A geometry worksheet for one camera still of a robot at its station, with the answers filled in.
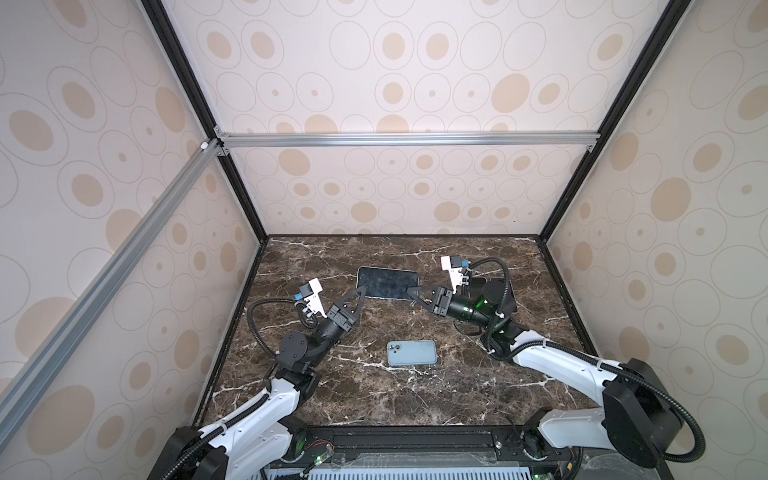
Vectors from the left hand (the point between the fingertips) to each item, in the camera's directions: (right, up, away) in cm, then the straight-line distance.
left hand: (373, 293), depth 65 cm
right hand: (+8, -1, +4) cm, 9 cm away
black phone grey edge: (+3, +2, +4) cm, 5 cm away
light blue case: (+10, -20, +25) cm, 34 cm away
